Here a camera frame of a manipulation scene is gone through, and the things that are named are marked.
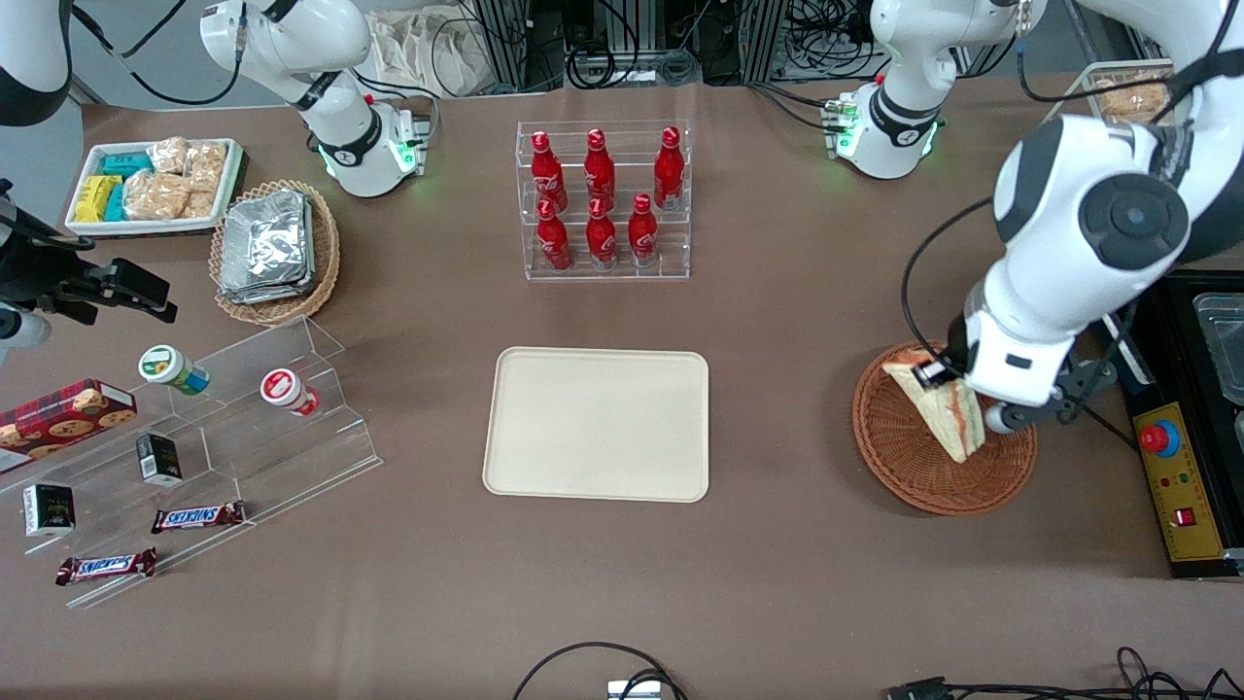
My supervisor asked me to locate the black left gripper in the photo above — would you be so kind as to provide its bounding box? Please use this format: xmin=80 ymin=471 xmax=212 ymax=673
xmin=914 ymin=313 xmax=973 ymax=388

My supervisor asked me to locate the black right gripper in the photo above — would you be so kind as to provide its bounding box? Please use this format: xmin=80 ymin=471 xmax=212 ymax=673
xmin=0 ymin=180 xmax=180 ymax=327

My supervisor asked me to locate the triangle sandwich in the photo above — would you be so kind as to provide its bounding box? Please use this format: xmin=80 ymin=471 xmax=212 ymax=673
xmin=881 ymin=350 xmax=985 ymax=464

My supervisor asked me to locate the white rectangular snack tray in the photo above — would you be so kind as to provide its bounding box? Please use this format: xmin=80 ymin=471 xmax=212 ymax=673
xmin=65 ymin=138 xmax=244 ymax=237

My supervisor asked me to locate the round brown wicker basket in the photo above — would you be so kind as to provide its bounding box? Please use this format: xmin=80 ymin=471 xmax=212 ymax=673
xmin=852 ymin=339 xmax=1038 ymax=516

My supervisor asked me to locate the oval light wicker basket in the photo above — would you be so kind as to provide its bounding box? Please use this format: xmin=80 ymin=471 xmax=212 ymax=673
xmin=209 ymin=180 xmax=341 ymax=327

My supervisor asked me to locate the cream plastic tray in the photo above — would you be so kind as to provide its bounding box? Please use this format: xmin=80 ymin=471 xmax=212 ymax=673
xmin=483 ymin=347 xmax=710 ymax=504

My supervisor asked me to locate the green lid yoghurt cup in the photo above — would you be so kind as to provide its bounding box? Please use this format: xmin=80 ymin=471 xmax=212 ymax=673
xmin=138 ymin=344 xmax=210 ymax=396

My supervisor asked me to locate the yellow snack pack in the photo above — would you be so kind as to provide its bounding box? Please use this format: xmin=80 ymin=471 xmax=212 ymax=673
xmin=75 ymin=175 xmax=122 ymax=223

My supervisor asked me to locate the silver foil pack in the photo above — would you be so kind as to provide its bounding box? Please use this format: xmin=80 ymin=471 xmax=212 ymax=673
xmin=219 ymin=199 xmax=318 ymax=304
xmin=222 ymin=190 xmax=310 ymax=293

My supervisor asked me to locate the red cookie box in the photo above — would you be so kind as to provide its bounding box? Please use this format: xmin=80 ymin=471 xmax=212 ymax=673
xmin=0 ymin=378 xmax=138 ymax=466

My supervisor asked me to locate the red lid yoghurt cup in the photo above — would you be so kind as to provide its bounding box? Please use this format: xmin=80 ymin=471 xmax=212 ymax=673
xmin=259 ymin=367 xmax=322 ymax=418

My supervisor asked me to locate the small black carton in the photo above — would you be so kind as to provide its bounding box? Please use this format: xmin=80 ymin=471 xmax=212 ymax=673
xmin=22 ymin=483 xmax=77 ymax=539
xmin=135 ymin=433 xmax=184 ymax=487

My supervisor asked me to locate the clear acrylic step shelf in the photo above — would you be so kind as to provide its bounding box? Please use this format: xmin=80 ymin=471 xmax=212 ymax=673
xmin=0 ymin=316 xmax=383 ymax=611

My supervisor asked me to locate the snickers chocolate bar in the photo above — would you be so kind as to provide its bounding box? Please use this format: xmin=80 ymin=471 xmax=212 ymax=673
xmin=55 ymin=547 xmax=158 ymax=586
xmin=151 ymin=501 xmax=247 ymax=535

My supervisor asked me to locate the black yellow control box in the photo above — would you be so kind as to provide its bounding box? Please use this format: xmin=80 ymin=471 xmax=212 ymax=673
xmin=1118 ymin=272 xmax=1244 ymax=581

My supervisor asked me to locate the clear plastic container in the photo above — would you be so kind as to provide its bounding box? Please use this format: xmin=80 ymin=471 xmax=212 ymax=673
xmin=1193 ymin=294 xmax=1244 ymax=407

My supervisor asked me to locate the clear acrylic bottle rack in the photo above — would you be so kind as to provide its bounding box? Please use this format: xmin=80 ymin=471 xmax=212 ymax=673
xmin=516 ymin=120 xmax=693 ymax=283

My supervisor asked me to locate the red cola bottle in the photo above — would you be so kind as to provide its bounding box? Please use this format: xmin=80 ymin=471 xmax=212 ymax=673
xmin=654 ymin=126 xmax=685 ymax=210
xmin=586 ymin=197 xmax=618 ymax=268
xmin=628 ymin=192 xmax=659 ymax=266
xmin=585 ymin=128 xmax=616 ymax=210
xmin=531 ymin=130 xmax=568 ymax=213
xmin=536 ymin=199 xmax=572 ymax=271

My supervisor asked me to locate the wrapped bread pack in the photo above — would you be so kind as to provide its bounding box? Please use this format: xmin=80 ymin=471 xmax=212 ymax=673
xmin=1096 ymin=76 xmax=1172 ymax=123

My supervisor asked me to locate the white cloth bag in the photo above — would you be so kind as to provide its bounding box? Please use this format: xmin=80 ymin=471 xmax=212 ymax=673
xmin=364 ymin=8 xmax=497 ymax=98

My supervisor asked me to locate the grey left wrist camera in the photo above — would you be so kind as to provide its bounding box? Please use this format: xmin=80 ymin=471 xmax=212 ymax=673
xmin=985 ymin=401 xmax=1039 ymax=435

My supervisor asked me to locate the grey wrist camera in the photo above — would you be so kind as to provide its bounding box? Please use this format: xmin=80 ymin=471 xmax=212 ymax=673
xmin=985 ymin=401 xmax=1039 ymax=435
xmin=0 ymin=303 xmax=52 ymax=366

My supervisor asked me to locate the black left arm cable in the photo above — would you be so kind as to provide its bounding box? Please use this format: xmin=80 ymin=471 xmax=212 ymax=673
xmin=899 ymin=197 xmax=997 ymax=375

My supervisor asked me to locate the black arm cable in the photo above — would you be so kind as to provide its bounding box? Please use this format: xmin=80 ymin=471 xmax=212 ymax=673
xmin=899 ymin=197 xmax=997 ymax=375
xmin=70 ymin=0 xmax=246 ymax=106

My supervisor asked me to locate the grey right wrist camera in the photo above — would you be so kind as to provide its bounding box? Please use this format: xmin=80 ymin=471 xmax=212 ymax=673
xmin=0 ymin=303 xmax=52 ymax=366

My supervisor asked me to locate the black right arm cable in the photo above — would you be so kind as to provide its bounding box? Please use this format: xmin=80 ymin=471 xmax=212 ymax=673
xmin=70 ymin=0 xmax=246 ymax=106

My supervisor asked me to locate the black cable with connector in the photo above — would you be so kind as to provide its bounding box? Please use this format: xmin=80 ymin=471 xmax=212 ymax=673
xmin=889 ymin=647 xmax=1244 ymax=700

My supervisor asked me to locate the white wire rack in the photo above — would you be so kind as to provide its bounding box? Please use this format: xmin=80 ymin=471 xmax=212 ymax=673
xmin=1054 ymin=60 xmax=1201 ymax=127

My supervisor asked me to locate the coiled black cable bundle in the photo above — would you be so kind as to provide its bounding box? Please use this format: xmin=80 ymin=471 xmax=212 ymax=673
xmin=567 ymin=44 xmax=703 ymax=90

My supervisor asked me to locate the aluminium frame post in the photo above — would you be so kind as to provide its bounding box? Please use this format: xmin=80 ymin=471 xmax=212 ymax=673
xmin=474 ymin=0 xmax=534 ymax=94

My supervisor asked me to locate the black looped table cable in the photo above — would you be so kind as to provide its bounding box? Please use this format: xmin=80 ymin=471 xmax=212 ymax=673
xmin=512 ymin=642 xmax=689 ymax=700

